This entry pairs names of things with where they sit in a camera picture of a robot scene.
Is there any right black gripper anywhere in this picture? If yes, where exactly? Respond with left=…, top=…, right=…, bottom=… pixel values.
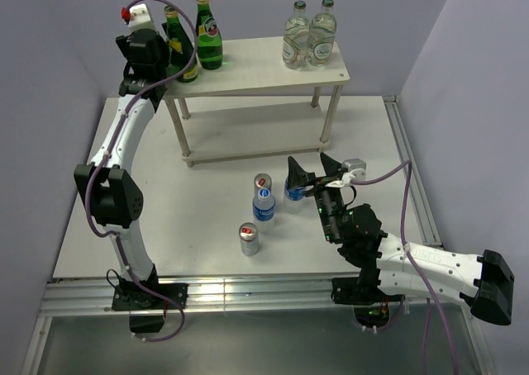
left=287, top=152, right=346, bottom=242

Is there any green Perrier bottle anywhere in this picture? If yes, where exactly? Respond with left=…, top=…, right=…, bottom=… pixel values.
left=195, top=0, right=223, bottom=70
left=162, top=6, right=198, bottom=83

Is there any pocari sweat bottle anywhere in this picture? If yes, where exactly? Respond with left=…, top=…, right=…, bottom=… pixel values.
left=252, top=187, right=276, bottom=233
left=283, top=178, right=306, bottom=215

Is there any red bull can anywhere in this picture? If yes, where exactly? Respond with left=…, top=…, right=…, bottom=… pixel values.
left=238, top=222, right=260, bottom=256
left=253, top=173, right=272, bottom=196

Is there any Pocari Sweat bottle front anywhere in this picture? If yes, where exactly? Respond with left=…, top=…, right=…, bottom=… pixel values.
left=252, top=187, right=276, bottom=233

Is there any Red Bull can front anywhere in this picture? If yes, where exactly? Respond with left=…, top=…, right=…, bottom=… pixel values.
left=238, top=222, right=260, bottom=256

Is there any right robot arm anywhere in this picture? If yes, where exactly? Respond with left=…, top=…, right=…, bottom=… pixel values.
left=287, top=154, right=515, bottom=325

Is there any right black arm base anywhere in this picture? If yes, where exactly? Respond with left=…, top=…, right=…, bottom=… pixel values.
left=331, top=277, right=405, bottom=335

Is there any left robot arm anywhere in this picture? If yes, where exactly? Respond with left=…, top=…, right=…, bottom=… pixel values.
left=74, top=28, right=169, bottom=309

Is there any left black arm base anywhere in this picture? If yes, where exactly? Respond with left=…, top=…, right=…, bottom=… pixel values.
left=112, top=281, right=188, bottom=335

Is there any white two-tier shelf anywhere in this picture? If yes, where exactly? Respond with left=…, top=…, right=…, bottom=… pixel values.
left=164, top=37, right=350, bottom=167

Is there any clear glass bottle left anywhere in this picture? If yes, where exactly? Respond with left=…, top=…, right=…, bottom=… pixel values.
left=282, top=0, right=310, bottom=69

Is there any clear glass bottle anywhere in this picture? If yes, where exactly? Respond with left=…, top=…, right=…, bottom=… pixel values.
left=307, top=0, right=337, bottom=66
left=282, top=0, right=310, bottom=69

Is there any clear glass bottle right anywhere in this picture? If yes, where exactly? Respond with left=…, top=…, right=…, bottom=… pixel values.
left=307, top=0, right=337, bottom=66

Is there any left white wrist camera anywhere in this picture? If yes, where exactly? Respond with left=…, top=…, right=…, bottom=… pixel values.
left=121, top=3, right=158, bottom=33

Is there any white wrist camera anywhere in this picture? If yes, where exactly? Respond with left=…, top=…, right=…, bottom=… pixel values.
left=326, top=159, right=367, bottom=188
left=121, top=3, right=158, bottom=33

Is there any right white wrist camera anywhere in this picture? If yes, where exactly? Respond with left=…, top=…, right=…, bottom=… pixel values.
left=326, top=159, right=367, bottom=188

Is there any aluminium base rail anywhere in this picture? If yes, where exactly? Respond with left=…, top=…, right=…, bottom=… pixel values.
left=36, top=269, right=474, bottom=315

